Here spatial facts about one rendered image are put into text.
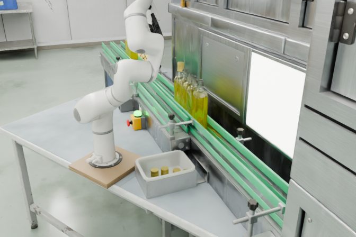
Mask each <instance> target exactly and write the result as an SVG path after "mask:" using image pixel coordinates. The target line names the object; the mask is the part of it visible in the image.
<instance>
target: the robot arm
mask: <svg viewBox="0 0 356 237"><path fill-rule="evenodd" d="M123 15H124V23H125V28H126V36H127V44H128V48H129V49H130V50H131V51H132V52H135V53H139V54H147V55H148V57H147V61H142V60H133V59H123V60H120V61H119V62H118V63H117V64H116V66H115V68H114V84H113V85H112V86H111V87H109V88H107V89H104V90H100V91H98V92H94V93H91V94H88V95H86V96H84V97H83V98H82V99H81V100H80V101H79V102H77V103H76V105H75V106H74V110H73V115H74V118H75V120H76V121H77V122H79V123H81V124H87V123H89V122H92V136H93V144H94V153H93V155H92V156H91V158H88V159H87V160H86V162H87V163H89V162H92V163H93V164H95V165H98V166H108V165H112V164H114V163H116V162H117V161H118V160H119V155H118V153H116V152H115V144H114V132H113V110H115V109H116V108H118V107H119V106H120V105H122V104H123V103H125V102H126V101H128V100H129V99H130V98H131V97H132V94H133V91H132V87H131V85H130V84H129V83H130V82H141V83H152V82H153V81H154V80H155V79H156V77H157V75H158V71H159V68H160V65H161V61H162V57H163V53H164V38H163V34H162V32H161V29H160V27H159V24H158V21H160V20H161V19H160V17H159V15H158V12H157V9H156V7H155V5H154V2H153V0H135V1H134V2H133V3H132V4H131V5H130V6H129V7H128V8H127V9H126V10H125V12H124V14H123ZM157 20H158V21H157ZM148 26H149V28H150V31H151V32H149V29H148Z"/></svg>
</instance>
